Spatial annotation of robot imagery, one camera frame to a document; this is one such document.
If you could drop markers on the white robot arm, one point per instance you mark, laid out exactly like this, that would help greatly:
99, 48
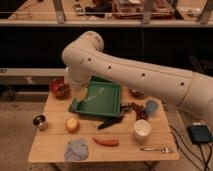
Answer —
185, 89

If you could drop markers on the green plastic tray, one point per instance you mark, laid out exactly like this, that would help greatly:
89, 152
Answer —
102, 100

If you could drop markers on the dark bowl with food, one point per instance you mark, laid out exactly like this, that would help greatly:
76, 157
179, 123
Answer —
136, 94

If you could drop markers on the yellow apple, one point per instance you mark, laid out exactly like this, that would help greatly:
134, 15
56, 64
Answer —
72, 125

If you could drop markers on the white cup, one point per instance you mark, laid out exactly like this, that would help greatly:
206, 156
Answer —
142, 129

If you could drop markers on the orange carrot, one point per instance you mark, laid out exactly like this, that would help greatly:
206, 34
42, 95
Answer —
108, 143

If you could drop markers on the wooden table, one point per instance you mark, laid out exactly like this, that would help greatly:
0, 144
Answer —
49, 145

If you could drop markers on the blue grey cloth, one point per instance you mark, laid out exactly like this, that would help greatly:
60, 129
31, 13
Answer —
76, 150

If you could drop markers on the metal can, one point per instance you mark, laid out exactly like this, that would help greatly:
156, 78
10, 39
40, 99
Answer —
40, 122

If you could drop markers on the black foot pedal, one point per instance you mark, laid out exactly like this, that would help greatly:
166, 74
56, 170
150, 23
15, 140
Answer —
199, 134

